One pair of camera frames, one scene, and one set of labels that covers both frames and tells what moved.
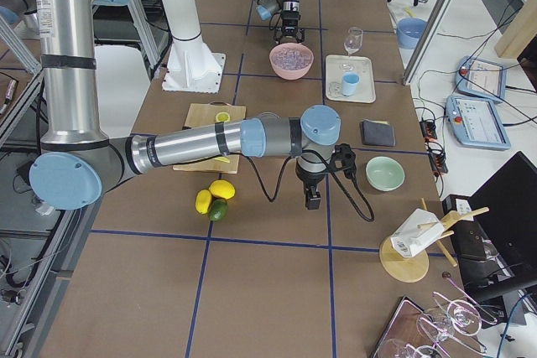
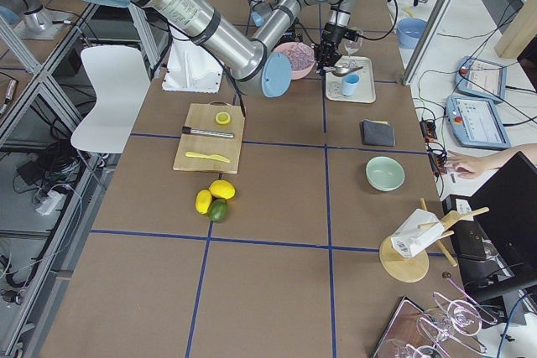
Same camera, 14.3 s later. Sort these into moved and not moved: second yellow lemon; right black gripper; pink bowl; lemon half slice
Moved: right black gripper
Not moved: pink bowl; lemon half slice; second yellow lemon
